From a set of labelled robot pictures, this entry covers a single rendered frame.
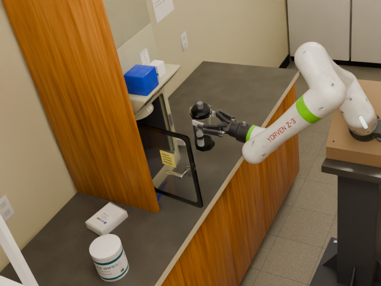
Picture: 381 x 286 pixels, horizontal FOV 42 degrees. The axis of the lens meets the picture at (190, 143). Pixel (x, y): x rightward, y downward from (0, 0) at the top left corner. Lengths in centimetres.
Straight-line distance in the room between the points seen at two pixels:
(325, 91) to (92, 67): 89
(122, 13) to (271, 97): 126
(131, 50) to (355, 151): 114
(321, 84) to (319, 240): 171
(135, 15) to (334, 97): 89
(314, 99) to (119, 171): 95
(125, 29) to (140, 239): 91
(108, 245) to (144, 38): 90
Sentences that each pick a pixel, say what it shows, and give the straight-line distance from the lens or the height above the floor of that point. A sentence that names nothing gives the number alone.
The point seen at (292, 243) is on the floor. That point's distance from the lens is 341.
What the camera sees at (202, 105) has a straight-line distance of 234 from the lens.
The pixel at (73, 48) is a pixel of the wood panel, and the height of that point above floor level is 177.
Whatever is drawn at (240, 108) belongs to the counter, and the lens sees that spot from 298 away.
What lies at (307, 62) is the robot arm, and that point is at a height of 162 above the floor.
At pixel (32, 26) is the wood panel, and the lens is 214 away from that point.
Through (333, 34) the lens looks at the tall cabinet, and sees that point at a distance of 515.
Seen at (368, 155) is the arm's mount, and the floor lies 100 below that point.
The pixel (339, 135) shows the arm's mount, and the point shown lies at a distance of 250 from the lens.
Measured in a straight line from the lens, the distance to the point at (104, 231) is 233.
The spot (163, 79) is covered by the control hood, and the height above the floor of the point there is 151.
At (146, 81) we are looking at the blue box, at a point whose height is 157.
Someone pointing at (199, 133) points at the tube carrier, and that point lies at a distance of 241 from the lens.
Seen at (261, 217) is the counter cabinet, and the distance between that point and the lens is 318.
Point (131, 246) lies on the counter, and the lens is 226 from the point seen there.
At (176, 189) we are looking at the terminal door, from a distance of 228.
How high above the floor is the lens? 253
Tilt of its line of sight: 35 degrees down
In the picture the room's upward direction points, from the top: 12 degrees counter-clockwise
